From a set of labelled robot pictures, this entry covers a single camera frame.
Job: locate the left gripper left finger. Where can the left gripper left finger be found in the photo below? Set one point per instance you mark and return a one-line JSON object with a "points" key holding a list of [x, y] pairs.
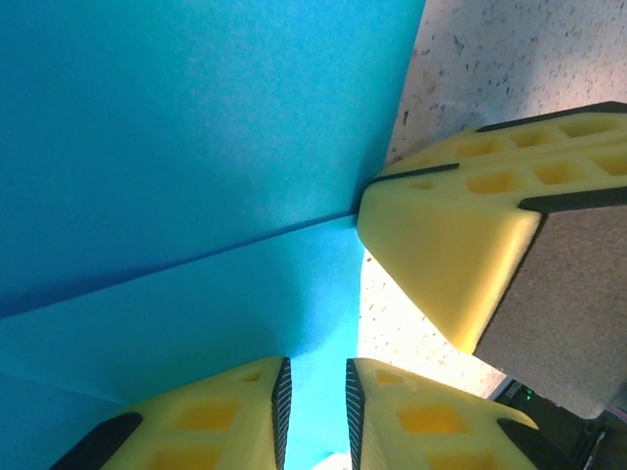
{"points": [[206, 421]]}

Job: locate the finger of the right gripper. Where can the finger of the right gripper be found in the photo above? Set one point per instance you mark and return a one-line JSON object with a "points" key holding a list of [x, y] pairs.
{"points": [[441, 245], [514, 139]]}

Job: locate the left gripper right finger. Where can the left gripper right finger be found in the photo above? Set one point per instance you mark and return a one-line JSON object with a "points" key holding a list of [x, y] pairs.
{"points": [[421, 421]]}

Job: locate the blue paper sheet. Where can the blue paper sheet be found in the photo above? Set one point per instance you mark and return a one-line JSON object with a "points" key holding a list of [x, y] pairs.
{"points": [[196, 122]]}

